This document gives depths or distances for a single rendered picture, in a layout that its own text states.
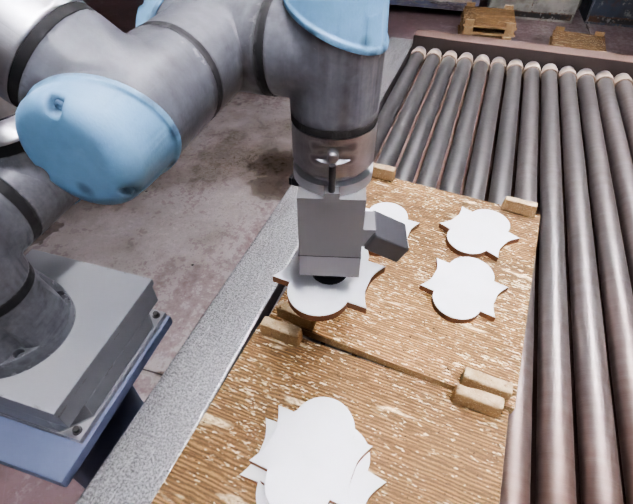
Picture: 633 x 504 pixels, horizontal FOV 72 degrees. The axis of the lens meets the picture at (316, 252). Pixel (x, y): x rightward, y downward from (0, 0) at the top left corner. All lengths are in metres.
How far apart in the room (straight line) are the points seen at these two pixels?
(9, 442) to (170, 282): 1.37
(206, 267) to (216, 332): 1.38
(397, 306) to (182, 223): 1.75
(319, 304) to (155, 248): 1.77
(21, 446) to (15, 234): 0.29
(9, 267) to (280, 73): 0.40
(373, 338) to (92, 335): 0.39
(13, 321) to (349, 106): 0.47
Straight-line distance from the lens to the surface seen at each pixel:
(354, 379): 0.60
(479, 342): 0.67
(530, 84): 1.45
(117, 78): 0.28
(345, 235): 0.42
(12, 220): 0.60
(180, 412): 0.63
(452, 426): 0.60
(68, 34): 0.29
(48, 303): 0.66
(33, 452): 0.73
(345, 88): 0.34
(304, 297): 0.49
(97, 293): 0.72
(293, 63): 0.35
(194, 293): 1.96
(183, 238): 2.22
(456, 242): 0.78
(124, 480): 0.61
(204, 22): 0.35
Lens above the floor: 1.46
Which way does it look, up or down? 45 degrees down
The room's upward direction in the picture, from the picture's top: straight up
